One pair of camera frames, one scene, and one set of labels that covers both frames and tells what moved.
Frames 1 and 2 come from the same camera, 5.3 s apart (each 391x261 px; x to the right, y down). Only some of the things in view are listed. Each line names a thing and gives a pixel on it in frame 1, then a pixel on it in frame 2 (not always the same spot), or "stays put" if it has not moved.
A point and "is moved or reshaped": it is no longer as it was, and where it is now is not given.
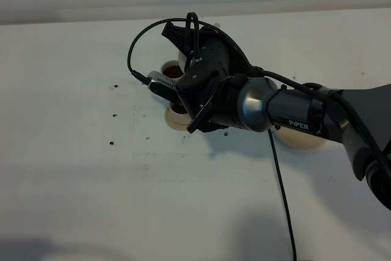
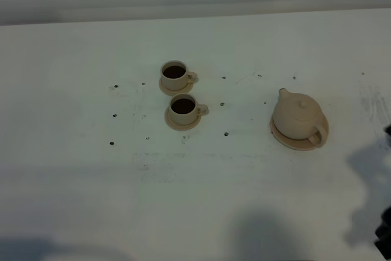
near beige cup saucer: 177,126 stays put
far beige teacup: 173,69 stays put
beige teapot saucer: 299,140 stays put
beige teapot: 182,55 is moved or reshaped
